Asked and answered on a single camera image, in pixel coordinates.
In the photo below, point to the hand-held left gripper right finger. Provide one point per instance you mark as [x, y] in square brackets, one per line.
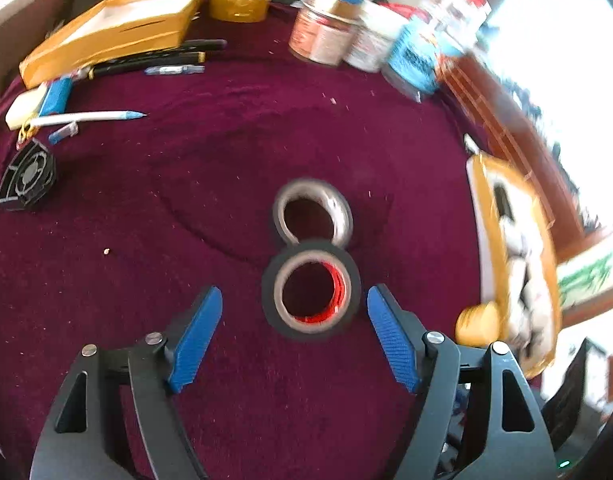
[391, 335]

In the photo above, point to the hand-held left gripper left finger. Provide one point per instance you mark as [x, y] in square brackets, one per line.
[196, 340]

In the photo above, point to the black tape roll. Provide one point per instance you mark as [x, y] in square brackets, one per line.
[271, 290]

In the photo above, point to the grey tape roll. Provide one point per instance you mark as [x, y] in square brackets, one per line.
[342, 220]

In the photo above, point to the taped cardboard box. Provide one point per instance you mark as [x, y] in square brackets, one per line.
[486, 240]

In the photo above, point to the black cooling fan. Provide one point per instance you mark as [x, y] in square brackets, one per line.
[29, 177]

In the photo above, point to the yellow tape roll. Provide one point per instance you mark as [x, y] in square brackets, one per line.
[479, 325]

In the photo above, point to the green painting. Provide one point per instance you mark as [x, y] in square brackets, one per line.
[591, 275]

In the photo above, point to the white bundle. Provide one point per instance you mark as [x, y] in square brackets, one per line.
[523, 280]

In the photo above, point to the maroon velvet tablecloth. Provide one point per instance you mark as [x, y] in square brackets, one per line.
[186, 185]

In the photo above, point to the clear pen cap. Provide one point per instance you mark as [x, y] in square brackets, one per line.
[64, 132]

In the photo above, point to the white ballpoint pen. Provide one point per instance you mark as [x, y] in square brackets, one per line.
[86, 118]

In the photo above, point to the gold keyring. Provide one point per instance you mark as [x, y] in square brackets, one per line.
[27, 135]

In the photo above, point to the clear jar blue label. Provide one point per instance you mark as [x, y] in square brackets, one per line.
[419, 60]

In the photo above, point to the black marker pens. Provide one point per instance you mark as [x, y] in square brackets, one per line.
[136, 65]

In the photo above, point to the blue pack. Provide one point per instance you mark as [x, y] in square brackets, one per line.
[55, 96]

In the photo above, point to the white rectangular block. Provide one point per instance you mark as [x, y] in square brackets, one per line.
[24, 110]

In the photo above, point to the clear jar white label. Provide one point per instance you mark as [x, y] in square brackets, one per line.
[374, 42]

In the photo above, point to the black marker pen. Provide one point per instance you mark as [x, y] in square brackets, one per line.
[196, 46]

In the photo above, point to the clear jar orange label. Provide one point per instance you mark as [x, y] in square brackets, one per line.
[321, 37]

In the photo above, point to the flat yellow cardboard box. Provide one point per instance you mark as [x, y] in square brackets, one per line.
[111, 35]

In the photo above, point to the brown packing tape roll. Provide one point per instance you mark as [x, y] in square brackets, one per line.
[239, 7]

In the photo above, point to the clear jar red lid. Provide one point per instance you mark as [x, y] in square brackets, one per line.
[464, 2]

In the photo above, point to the red upholstered chair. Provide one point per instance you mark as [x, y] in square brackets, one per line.
[21, 25]

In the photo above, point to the wooden bench rail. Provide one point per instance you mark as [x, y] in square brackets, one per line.
[511, 125]

